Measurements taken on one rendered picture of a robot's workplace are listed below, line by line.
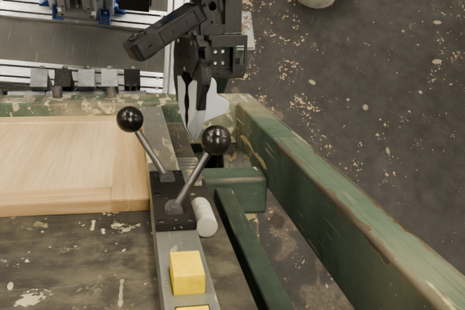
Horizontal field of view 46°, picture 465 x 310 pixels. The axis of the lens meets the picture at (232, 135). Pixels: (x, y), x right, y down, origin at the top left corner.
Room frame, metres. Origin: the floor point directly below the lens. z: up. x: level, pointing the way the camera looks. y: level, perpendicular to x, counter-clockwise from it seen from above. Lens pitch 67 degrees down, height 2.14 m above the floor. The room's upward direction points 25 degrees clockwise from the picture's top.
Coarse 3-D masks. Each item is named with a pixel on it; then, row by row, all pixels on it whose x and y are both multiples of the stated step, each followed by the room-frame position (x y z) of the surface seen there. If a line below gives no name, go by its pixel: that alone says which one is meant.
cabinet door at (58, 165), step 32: (0, 128) 0.28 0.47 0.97; (32, 128) 0.31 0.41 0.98; (64, 128) 0.34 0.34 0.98; (96, 128) 0.37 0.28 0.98; (0, 160) 0.18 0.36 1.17; (32, 160) 0.20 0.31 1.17; (64, 160) 0.23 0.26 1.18; (96, 160) 0.25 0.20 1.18; (128, 160) 0.27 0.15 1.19; (0, 192) 0.11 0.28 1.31; (32, 192) 0.13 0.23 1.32; (64, 192) 0.15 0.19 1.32; (96, 192) 0.17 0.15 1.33; (128, 192) 0.19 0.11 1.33
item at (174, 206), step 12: (204, 132) 0.25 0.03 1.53; (216, 132) 0.25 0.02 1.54; (228, 132) 0.26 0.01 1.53; (204, 144) 0.23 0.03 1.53; (216, 144) 0.24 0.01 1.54; (228, 144) 0.25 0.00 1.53; (204, 156) 0.22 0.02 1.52; (192, 180) 0.20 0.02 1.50; (180, 192) 0.18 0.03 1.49; (168, 204) 0.16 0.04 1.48; (180, 204) 0.17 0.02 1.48
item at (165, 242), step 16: (144, 112) 0.46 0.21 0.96; (160, 112) 0.48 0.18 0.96; (144, 128) 0.38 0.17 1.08; (160, 128) 0.39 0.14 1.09; (160, 144) 0.33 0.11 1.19; (160, 160) 0.27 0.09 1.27; (160, 240) 0.11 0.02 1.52; (176, 240) 0.12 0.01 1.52; (192, 240) 0.12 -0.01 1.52; (160, 256) 0.09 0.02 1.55; (160, 272) 0.07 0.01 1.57; (208, 272) 0.09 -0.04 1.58; (160, 288) 0.06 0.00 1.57; (208, 288) 0.07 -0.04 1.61; (176, 304) 0.04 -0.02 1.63; (192, 304) 0.05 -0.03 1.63; (208, 304) 0.06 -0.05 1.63
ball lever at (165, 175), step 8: (120, 112) 0.26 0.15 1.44; (128, 112) 0.26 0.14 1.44; (136, 112) 0.27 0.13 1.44; (120, 120) 0.25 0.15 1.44; (128, 120) 0.25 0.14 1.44; (136, 120) 0.26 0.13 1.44; (120, 128) 0.24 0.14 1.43; (128, 128) 0.24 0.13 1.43; (136, 128) 0.25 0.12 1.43; (136, 136) 0.24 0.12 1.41; (144, 136) 0.25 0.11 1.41; (144, 144) 0.24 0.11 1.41; (152, 152) 0.24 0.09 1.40; (152, 160) 0.23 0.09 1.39; (160, 168) 0.22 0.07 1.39; (160, 176) 0.22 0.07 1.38; (168, 176) 0.22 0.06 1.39
